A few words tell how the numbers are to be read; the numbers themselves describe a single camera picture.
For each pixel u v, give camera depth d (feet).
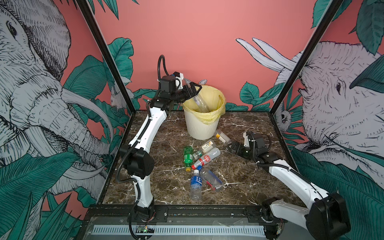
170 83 1.98
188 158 2.89
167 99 1.98
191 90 2.26
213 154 2.97
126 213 2.54
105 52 2.77
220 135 3.33
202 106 3.09
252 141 2.06
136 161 1.79
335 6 2.25
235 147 2.45
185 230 2.30
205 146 3.05
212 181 2.82
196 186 2.70
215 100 3.23
